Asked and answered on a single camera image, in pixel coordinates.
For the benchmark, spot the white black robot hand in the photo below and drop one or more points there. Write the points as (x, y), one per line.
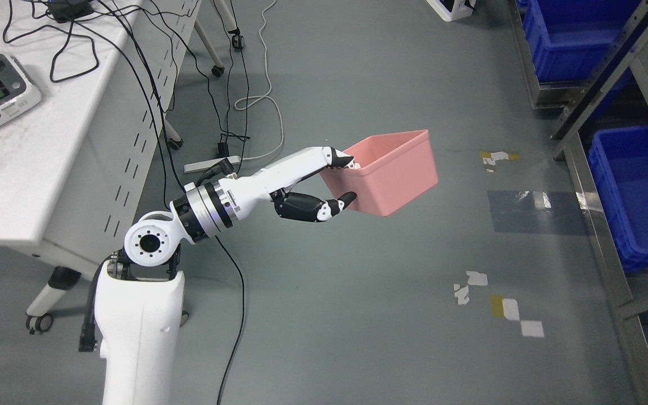
(276, 181)

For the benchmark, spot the pink plastic storage box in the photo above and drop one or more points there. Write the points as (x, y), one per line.
(394, 169)

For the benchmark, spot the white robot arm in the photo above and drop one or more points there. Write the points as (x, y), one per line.
(135, 308)

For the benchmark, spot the blue shelf bin top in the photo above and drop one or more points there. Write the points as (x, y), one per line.
(567, 39)

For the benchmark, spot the blue shelf bin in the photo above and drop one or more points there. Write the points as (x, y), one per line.
(567, 39)
(618, 159)

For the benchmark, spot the steel shelf rack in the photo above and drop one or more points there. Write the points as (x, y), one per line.
(629, 51)

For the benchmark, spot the blue shelf bin right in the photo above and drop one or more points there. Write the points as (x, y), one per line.
(618, 159)

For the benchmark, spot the white office desk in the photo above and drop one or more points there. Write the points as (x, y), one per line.
(72, 168)

